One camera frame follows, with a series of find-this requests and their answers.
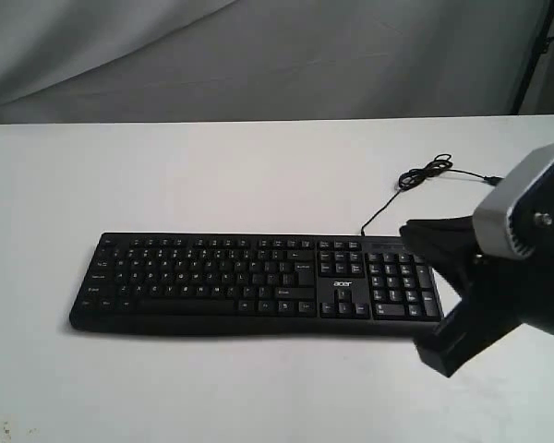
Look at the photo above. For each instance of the black acer keyboard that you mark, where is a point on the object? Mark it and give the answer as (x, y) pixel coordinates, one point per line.
(212, 284)

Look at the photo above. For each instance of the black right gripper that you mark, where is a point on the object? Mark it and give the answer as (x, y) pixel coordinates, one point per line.
(499, 294)

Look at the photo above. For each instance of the grey backdrop cloth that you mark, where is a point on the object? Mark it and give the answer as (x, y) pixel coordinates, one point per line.
(199, 61)

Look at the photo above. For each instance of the black stand pole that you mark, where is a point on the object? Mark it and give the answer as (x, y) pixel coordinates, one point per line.
(544, 37)

